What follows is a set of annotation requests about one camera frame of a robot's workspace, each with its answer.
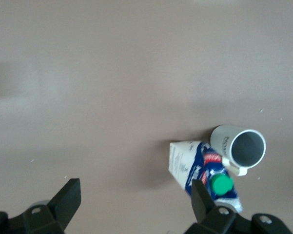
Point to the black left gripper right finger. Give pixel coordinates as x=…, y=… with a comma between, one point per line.
x=217, y=221

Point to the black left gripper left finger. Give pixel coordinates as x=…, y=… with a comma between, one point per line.
x=44, y=219

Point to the blue white milk carton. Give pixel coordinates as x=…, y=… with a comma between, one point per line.
x=182, y=161

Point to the white mug with HOME print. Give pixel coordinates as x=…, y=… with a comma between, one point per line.
x=220, y=139

